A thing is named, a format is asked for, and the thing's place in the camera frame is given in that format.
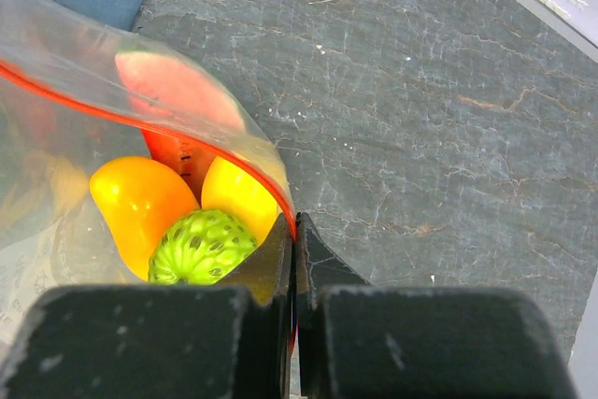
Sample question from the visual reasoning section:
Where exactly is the yellow lemon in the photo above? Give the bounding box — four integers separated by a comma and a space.
201, 157, 279, 245

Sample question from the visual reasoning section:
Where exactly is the green custard apple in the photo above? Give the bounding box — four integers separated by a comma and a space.
148, 209, 258, 285

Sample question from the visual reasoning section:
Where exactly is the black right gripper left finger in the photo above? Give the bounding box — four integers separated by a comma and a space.
1, 218, 292, 398

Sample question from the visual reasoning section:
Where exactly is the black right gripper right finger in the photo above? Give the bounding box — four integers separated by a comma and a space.
295, 213, 577, 398

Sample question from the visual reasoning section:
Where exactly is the clear zip bag red zipper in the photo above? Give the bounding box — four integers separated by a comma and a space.
1, 0, 296, 351

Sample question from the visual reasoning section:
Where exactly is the red watermelon slice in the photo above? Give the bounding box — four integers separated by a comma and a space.
115, 50, 246, 196

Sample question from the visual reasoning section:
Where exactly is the orange mango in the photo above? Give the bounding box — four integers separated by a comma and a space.
89, 156, 199, 280

